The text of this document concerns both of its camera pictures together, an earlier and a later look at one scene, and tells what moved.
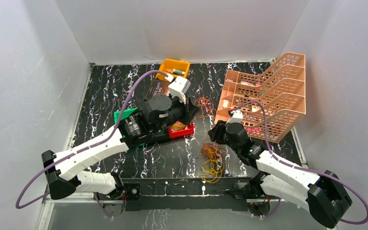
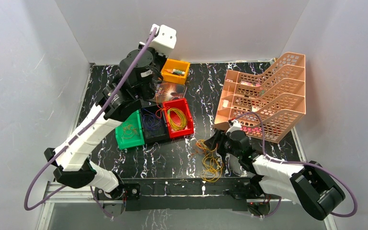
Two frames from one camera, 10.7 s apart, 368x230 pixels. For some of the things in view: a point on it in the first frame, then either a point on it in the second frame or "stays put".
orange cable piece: [207, 106] -> [129, 131]
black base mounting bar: [188, 194] stays put
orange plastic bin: [176, 68] stays put
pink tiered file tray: [281, 87] stays put
